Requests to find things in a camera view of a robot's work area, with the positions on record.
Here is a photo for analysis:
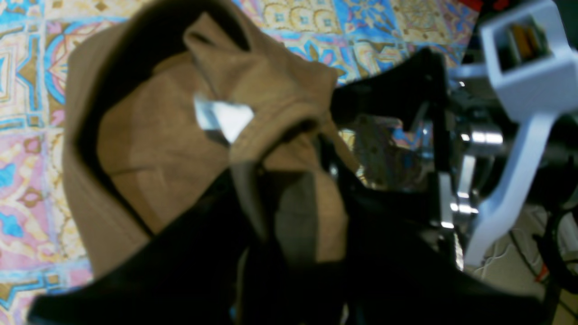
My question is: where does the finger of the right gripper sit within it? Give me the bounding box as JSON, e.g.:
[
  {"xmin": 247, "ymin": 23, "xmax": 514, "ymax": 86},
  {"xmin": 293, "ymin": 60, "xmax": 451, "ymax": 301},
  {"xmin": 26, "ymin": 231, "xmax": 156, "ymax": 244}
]
[{"xmin": 332, "ymin": 49, "xmax": 450, "ymax": 131}]

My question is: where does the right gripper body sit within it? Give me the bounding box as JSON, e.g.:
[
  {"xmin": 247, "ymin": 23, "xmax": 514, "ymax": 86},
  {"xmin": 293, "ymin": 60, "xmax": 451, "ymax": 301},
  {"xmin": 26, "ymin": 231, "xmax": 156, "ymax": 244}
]
[{"xmin": 432, "ymin": 0, "xmax": 577, "ymax": 269}]

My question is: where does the brown t-shirt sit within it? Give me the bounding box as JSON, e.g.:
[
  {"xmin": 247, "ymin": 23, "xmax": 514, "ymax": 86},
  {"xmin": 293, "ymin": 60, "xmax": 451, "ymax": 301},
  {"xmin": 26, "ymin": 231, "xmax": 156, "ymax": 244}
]
[{"xmin": 62, "ymin": 0, "xmax": 358, "ymax": 277}]

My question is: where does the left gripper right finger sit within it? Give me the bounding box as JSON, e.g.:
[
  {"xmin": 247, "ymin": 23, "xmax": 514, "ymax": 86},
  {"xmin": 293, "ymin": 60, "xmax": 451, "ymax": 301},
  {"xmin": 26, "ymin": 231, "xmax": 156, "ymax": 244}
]
[{"xmin": 316, "ymin": 136, "xmax": 547, "ymax": 325}]

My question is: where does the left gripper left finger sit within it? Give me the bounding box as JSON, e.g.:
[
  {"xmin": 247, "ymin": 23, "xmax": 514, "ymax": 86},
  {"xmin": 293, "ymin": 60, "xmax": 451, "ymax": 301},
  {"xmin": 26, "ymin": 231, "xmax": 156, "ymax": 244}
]
[{"xmin": 27, "ymin": 171, "xmax": 272, "ymax": 325}]

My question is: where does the patterned tile tablecloth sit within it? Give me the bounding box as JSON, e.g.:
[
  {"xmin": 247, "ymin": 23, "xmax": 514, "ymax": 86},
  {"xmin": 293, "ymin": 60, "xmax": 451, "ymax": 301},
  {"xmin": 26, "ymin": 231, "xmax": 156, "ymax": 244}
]
[{"xmin": 1, "ymin": 0, "xmax": 481, "ymax": 325}]

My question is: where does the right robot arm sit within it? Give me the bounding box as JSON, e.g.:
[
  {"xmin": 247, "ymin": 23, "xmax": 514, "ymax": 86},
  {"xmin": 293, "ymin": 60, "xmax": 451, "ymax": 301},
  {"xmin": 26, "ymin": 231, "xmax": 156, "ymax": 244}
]
[{"xmin": 331, "ymin": 0, "xmax": 577, "ymax": 293}]

